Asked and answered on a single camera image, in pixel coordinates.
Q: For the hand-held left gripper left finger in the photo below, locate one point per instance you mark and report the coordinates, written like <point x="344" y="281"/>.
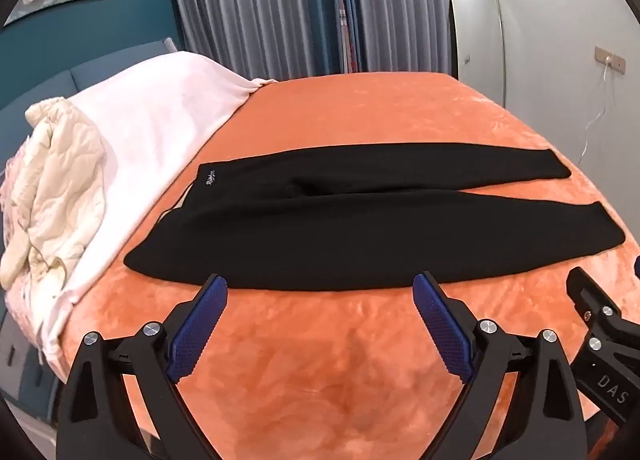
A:
<point x="196" y="332"/>

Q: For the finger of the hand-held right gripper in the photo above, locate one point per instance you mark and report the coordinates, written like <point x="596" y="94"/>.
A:
<point x="590" y="302"/>
<point x="637" y="267"/>

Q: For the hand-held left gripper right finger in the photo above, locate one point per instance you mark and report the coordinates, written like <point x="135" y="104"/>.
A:
<point x="444" y="332"/>

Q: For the black pants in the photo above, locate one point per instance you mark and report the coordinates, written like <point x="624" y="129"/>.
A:
<point x="350" y="232"/>

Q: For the pink fuzzy blanket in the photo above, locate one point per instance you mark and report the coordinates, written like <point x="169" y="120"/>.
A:
<point x="25" y="302"/>

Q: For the grey nightstand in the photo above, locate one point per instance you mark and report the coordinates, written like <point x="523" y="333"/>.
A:
<point x="20" y="365"/>

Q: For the cream quilted comforter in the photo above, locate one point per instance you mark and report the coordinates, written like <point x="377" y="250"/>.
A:
<point x="60" y="170"/>

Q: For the white bed sheet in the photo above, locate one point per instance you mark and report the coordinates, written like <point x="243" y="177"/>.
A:
<point x="160" y="105"/>

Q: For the orange plush blanket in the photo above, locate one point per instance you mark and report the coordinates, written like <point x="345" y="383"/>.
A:
<point x="380" y="108"/>

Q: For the blue padded headboard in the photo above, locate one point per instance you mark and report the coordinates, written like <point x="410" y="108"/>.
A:
<point x="100" y="68"/>

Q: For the white rounded door panel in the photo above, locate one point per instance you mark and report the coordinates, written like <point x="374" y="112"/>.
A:
<point x="475" y="35"/>

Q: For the grey pleated curtain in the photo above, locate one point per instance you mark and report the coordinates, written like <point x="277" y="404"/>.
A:
<point x="250" y="5"/>
<point x="415" y="5"/>

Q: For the wooden wall socket plate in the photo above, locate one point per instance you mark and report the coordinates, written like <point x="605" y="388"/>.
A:
<point x="610" y="59"/>

